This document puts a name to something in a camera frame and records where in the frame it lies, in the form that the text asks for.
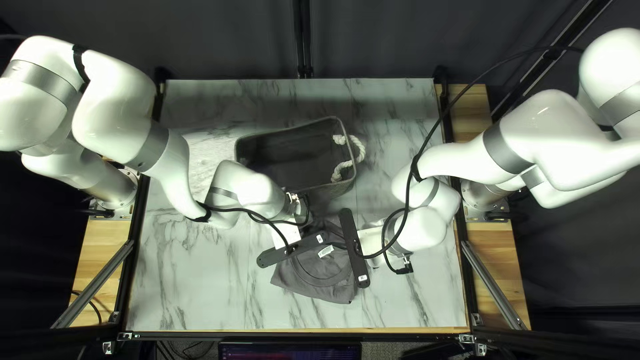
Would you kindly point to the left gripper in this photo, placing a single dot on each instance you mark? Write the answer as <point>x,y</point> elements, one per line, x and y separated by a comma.
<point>287,234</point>

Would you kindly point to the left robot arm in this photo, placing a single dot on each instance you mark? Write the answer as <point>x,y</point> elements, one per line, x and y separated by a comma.
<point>115,115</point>

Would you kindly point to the grey fabric basket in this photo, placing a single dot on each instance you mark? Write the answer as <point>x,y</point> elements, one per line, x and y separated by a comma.
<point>300,150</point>

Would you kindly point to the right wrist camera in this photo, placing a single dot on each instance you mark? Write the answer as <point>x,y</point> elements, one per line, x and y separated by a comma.
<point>355,250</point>

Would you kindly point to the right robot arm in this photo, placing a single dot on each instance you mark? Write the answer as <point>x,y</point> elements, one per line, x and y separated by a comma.
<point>540,135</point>

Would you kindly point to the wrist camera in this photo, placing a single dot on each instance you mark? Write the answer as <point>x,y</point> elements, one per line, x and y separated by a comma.
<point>290,251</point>
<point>355,250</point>

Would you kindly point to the black frame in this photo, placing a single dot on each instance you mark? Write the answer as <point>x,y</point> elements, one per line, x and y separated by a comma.
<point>302,40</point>

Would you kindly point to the laptop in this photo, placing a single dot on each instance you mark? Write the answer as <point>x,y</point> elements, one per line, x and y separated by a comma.
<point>290,351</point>

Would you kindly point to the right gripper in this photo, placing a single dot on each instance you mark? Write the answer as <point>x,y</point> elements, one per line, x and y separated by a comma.
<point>372,242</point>

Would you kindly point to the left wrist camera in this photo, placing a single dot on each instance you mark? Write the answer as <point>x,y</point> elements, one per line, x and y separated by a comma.
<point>290,251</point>

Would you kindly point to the grey sweatshirt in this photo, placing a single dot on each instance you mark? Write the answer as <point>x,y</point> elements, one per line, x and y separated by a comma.
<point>320,280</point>

